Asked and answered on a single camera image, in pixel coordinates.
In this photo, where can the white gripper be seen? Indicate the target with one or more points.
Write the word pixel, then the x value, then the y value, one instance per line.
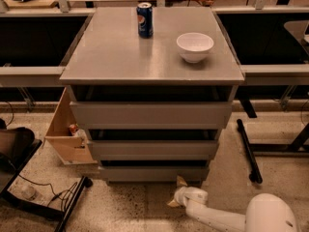
pixel 190 195

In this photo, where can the grey bottom drawer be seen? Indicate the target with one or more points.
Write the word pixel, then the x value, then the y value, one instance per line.
pixel 193 170

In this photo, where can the grey drawer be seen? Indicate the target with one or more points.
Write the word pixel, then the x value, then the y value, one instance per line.
pixel 110 107
pixel 153 144
pixel 193 170

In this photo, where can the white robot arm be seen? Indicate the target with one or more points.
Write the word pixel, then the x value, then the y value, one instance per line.
pixel 265 212

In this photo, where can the grey middle drawer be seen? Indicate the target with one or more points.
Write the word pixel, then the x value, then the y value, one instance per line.
pixel 153 144

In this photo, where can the grey drawer cabinet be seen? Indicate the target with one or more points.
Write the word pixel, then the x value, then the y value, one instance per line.
pixel 112 53

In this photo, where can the grey top drawer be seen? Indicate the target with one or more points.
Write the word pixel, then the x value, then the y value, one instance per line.
pixel 110 107

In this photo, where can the snack packet in box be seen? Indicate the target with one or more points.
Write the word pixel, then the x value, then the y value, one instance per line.
pixel 76 131

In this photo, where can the wooden side box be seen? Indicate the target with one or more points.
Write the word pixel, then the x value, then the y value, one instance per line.
pixel 70 149

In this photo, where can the white ceramic bowl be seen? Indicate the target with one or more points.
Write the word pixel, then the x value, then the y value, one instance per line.
pixel 194 47

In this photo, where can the clear plastic bottle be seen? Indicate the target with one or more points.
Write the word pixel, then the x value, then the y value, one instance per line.
pixel 29 193

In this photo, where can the black stand left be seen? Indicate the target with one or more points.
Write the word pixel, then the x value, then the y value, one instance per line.
pixel 50 205

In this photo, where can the brown leather bag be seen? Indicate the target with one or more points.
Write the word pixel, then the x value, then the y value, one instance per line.
pixel 14 143

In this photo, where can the blue Pepsi can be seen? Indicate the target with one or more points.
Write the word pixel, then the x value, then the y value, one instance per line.
pixel 145 19

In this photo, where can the black table leg frame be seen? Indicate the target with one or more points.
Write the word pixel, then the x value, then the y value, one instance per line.
pixel 298 147

